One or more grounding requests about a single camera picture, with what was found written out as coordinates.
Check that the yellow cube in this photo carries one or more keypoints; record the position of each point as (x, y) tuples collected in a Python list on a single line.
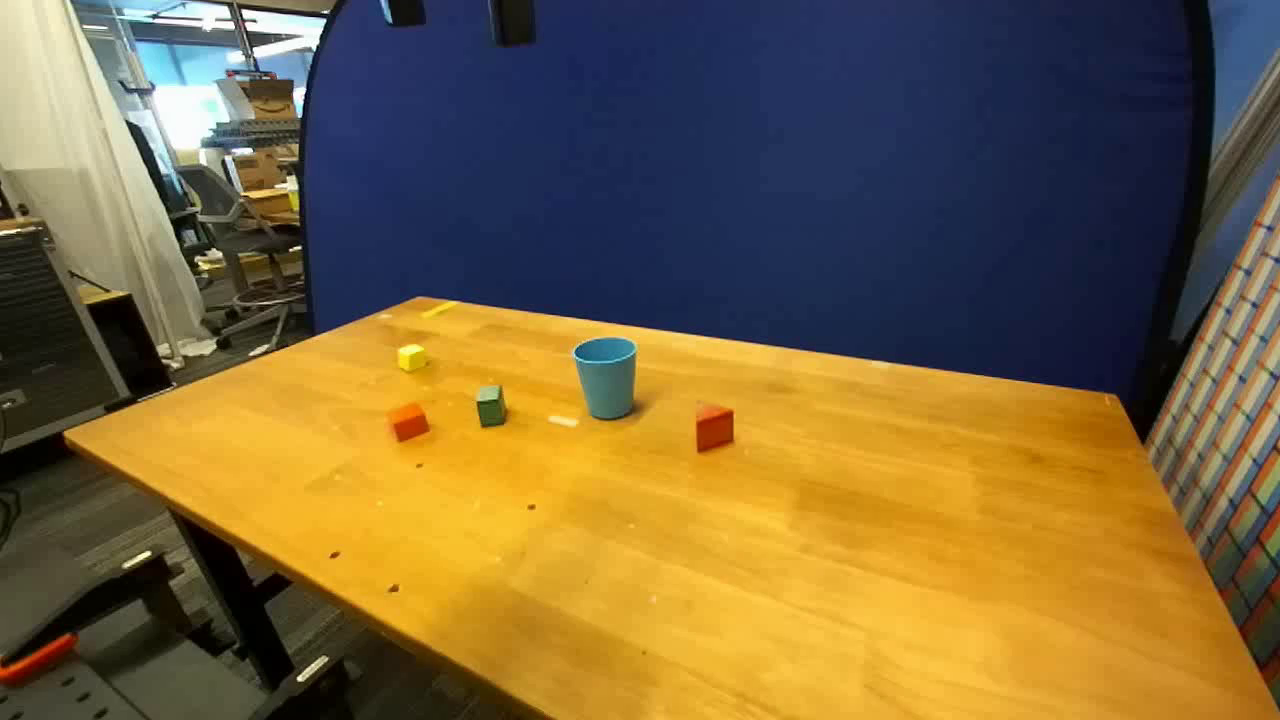
[(415, 357)]

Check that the blue cup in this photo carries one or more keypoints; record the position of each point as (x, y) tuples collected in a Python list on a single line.
[(607, 381)]

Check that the green cube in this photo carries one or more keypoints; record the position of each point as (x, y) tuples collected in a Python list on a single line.
[(489, 406)]

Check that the red triangular block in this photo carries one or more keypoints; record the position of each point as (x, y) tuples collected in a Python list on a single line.
[(712, 428)]

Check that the blue round backdrop screen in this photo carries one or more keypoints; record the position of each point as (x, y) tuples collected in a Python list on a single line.
[(746, 175)]

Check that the orange-red block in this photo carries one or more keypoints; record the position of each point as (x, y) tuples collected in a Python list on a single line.
[(410, 422)]

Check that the black backdrop clip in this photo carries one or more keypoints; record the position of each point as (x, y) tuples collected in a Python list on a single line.
[(401, 8), (514, 16)]

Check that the grey office chair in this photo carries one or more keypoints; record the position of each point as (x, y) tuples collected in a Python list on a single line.
[(243, 244)]

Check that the shelf with cardboard boxes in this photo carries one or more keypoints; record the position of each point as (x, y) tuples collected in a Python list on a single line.
[(263, 134)]

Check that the black table leg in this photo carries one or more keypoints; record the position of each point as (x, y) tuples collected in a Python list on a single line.
[(243, 594)]

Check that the black floor equipment base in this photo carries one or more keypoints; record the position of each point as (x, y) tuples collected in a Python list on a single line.
[(147, 664)]

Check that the black equipment cabinet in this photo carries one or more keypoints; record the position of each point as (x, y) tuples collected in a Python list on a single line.
[(44, 334)]

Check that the colourful checkered panel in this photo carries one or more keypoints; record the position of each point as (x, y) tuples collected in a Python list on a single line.
[(1233, 440)]

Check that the white curtain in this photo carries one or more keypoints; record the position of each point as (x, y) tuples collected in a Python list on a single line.
[(81, 144)]

